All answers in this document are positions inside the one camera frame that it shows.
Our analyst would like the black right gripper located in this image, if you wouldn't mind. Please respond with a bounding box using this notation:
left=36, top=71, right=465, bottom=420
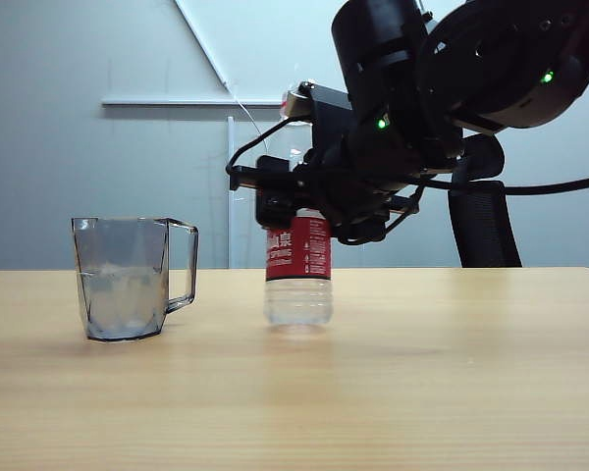
left=228, top=111, right=467, bottom=246

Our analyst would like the clear water bottle red label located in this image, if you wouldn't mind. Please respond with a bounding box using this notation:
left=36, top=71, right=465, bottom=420
left=262, top=87, right=336, bottom=329

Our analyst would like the smoky transparent plastic mug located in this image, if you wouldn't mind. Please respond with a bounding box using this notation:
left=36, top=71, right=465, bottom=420
left=70, top=216, right=200, bottom=343

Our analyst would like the black office chair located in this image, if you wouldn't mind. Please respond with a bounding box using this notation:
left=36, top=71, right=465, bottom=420
left=446, top=131, right=524, bottom=269

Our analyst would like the narrow white wall strip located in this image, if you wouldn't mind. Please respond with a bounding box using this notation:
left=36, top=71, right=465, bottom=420
left=226, top=116, right=237, bottom=270

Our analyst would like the thin black camera cable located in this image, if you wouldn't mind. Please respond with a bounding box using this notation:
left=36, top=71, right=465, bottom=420
left=225, top=119, right=289, bottom=173

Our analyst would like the thin white cable with plug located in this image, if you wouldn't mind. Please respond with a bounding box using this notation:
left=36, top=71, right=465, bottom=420
left=229, top=82, right=271, bottom=148

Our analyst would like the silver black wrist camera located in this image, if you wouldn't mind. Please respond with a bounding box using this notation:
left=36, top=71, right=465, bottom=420
left=280, top=80, right=355, bottom=125

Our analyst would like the long white wall strip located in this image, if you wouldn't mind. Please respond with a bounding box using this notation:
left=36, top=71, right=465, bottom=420
left=101, top=96, right=289, bottom=109

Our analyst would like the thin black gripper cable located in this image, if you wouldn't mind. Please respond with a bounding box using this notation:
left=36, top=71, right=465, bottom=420
left=334, top=193, right=421, bottom=246

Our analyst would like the diagonal white wall strip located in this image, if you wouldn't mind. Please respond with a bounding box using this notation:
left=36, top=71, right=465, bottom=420
left=173, top=0, right=233, bottom=89

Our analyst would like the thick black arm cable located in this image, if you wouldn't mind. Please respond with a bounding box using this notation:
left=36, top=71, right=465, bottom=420
left=411, top=174, right=589, bottom=196

